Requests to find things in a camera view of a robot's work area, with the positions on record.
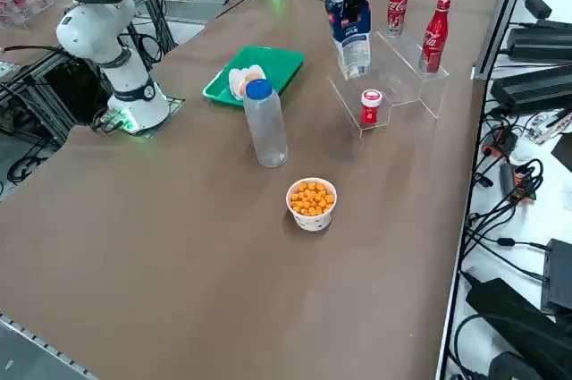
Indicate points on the blue milk carton green cap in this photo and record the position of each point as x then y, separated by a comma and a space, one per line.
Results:
355, 49

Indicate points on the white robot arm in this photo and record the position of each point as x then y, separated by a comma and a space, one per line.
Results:
129, 71

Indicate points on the clear acrylic display stand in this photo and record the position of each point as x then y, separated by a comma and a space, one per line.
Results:
402, 85

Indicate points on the red cola bottle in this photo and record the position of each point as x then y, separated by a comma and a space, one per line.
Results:
434, 40
397, 4

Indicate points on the green plastic tray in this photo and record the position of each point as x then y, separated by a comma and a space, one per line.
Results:
272, 62

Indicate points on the small red jar white lid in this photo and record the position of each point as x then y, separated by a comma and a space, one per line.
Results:
371, 107

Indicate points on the clear bottle blue cap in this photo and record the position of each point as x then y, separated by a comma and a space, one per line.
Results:
267, 129

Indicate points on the small black power adapter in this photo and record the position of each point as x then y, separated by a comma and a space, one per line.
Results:
537, 6

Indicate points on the black power supply box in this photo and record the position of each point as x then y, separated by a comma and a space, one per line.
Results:
532, 87
540, 42

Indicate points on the small red black device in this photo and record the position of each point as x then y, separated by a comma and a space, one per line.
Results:
502, 143

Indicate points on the paper cup of orange snacks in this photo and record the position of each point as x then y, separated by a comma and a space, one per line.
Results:
312, 201

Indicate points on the printed paper packet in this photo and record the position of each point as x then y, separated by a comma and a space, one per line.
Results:
552, 125

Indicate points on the small black orange device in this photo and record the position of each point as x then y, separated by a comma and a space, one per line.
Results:
514, 181

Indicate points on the black flat box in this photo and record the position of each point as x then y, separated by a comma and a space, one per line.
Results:
558, 277

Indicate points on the long black power brick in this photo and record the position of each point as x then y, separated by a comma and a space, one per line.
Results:
514, 317

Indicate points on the aluminium frame post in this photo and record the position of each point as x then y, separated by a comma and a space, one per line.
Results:
500, 18

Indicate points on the black aluminium frame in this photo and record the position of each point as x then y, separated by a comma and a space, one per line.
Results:
71, 89

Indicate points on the aluminium table rail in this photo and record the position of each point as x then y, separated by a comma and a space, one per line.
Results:
36, 346

